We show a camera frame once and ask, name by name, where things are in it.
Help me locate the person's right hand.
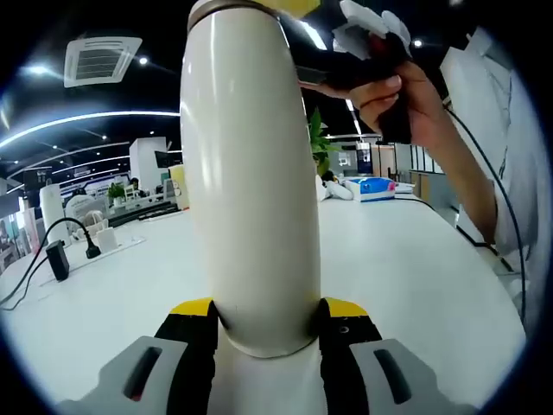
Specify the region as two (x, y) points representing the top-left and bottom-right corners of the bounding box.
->
(300, 59), (453, 149)

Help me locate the large green potted plant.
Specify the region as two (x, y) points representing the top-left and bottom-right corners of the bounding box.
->
(307, 107), (342, 176)

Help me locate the black framed glass partition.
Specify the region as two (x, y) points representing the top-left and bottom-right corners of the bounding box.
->
(408, 144), (446, 175)

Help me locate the white plush toy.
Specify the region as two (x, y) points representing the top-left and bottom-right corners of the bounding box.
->
(317, 170), (359, 202)

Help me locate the black flat case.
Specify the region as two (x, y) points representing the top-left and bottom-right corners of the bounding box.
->
(107, 202), (181, 226)

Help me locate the black power adapter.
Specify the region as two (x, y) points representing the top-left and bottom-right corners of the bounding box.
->
(45, 240), (70, 282)

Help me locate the yellow drink cup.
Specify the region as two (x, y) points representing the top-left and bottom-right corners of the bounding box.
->
(168, 163), (191, 212)

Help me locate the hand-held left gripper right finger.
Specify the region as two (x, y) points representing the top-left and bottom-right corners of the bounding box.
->
(319, 296), (479, 415)

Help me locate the ceiling air conditioner vent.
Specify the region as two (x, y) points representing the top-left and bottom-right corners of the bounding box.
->
(63, 36), (143, 89)

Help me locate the small potted plant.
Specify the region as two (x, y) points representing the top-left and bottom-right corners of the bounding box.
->
(106, 182), (126, 207)

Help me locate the blue tissue pack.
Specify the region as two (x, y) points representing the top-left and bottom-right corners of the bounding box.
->
(345, 176), (397, 203)

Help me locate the white charger cube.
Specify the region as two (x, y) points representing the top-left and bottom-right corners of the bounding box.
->
(95, 227), (118, 251)

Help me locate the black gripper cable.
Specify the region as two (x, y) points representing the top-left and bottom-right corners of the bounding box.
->
(444, 97), (529, 322)

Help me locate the white water cup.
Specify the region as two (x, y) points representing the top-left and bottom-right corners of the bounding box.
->
(179, 0), (323, 360)

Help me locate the white power strip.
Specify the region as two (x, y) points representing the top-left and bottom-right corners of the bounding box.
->
(41, 235), (148, 289)

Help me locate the white ceiling light strip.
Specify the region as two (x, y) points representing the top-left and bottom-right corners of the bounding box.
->
(0, 111), (181, 148)

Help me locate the black adapter cable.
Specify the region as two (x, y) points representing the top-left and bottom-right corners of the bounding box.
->
(0, 254), (49, 310)

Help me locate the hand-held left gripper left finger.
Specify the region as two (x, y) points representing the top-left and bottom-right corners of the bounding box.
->
(55, 297), (217, 415)

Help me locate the white cylinder appliance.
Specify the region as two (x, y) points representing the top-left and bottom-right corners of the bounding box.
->
(38, 183), (63, 243)

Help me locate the white table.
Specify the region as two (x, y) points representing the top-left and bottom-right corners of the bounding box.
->
(0, 194), (526, 415)

